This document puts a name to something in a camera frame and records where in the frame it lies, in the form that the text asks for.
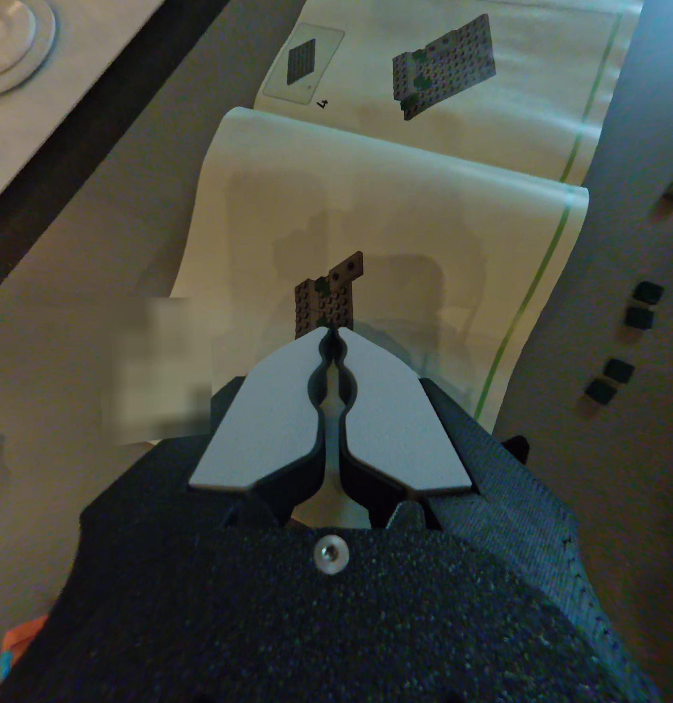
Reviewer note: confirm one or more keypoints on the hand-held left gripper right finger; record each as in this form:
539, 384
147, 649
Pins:
402, 428

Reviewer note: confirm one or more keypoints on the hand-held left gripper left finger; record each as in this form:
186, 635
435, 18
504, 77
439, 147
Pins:
259, 428

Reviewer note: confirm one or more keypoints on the dark green small brick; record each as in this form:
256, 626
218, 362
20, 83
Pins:
639, 318
648, 293
600, 392
618, 370

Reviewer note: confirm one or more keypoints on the brick building instruction booklet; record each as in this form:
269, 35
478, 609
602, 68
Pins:
396, 192

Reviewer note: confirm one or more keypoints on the orange and teal brick figure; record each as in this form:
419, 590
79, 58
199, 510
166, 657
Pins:
20, 640

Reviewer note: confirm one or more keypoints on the white tray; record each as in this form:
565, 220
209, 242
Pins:
95, 55

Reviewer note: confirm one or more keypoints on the white plate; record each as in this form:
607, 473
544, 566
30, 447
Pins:
12, 44

